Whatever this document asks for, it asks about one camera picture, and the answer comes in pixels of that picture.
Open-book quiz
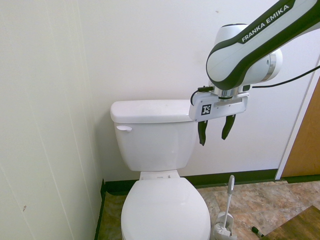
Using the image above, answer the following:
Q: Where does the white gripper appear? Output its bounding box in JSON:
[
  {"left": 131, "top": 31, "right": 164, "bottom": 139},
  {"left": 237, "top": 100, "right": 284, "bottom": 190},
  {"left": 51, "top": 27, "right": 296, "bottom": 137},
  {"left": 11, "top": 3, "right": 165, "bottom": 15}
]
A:
[{"left": 188, "top": 90, "right": 251, "bottom": 146}]

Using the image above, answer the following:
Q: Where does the white toilet tank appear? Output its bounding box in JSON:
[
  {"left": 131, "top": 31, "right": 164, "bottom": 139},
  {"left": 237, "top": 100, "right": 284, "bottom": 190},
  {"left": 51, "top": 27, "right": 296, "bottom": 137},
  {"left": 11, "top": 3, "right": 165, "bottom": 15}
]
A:
[{"left": 113, "top": 117, "right": 199, "bottom": 172}]

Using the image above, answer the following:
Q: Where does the white toilet brush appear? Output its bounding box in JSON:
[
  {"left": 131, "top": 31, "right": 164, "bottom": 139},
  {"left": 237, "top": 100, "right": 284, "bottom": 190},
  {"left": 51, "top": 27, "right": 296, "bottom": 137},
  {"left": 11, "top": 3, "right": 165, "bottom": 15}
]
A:
[{"left": 213, "top": 174, "right": 236, "bottom": 237}]

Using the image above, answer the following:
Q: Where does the white toilet bowl with seat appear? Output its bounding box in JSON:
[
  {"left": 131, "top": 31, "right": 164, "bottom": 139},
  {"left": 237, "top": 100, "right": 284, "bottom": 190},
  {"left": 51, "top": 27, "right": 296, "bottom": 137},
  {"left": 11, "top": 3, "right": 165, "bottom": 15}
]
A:
[{"left": 120, "top": 169, "right": 211, "bottom": 240}]

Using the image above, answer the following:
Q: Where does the white toilet brush holder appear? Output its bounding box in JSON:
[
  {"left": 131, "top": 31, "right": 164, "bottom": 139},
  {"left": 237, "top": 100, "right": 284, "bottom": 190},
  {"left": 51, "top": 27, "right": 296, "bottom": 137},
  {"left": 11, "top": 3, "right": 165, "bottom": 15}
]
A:
[{"left": 212, "top": 211, "right": 239, "bottom": 240}]

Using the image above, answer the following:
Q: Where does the long black baseboard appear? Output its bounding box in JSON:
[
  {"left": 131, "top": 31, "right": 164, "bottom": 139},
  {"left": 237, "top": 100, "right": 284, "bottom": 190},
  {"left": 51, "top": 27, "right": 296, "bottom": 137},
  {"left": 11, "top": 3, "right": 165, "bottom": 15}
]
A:
[{"left": 104, "top": 173, "right": 279, "bottom": 199}]

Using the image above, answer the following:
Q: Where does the brown wooden door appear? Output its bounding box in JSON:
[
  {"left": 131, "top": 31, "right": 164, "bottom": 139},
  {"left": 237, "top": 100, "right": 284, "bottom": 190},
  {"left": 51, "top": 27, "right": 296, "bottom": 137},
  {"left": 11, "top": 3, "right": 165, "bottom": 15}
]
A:
[{"left": 280, "top": 73, "right": 320, "bottom": 179}]

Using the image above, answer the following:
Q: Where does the short black baseboard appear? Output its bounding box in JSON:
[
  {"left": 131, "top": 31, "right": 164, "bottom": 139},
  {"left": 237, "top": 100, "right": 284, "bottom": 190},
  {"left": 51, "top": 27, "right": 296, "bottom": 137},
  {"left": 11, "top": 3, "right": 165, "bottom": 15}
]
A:
[{"left": 95, "top": 178, "right": 107, "bottom": 240}]

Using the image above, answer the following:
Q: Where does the black camera connector cable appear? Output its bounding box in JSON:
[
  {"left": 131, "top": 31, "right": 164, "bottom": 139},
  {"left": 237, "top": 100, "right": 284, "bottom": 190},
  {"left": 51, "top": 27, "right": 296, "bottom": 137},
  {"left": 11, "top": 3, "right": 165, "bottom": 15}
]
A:
[{"left": 190, "top": 85, "right": 215, "bottom": 106}]

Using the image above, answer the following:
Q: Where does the white door frame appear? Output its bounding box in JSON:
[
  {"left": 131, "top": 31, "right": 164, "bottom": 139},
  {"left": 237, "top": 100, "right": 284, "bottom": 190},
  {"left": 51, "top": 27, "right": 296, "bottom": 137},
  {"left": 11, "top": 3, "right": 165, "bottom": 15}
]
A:
[{"left": 274, "top": 53, "right": 320, "bottom": 181}]

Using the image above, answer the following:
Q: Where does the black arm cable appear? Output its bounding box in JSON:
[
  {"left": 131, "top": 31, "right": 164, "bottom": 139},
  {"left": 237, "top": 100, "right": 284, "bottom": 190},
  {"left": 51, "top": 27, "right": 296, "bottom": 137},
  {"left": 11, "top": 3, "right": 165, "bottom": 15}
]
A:
[{"left": 250, "top": 64, "right": 320, "bottom": 89}]

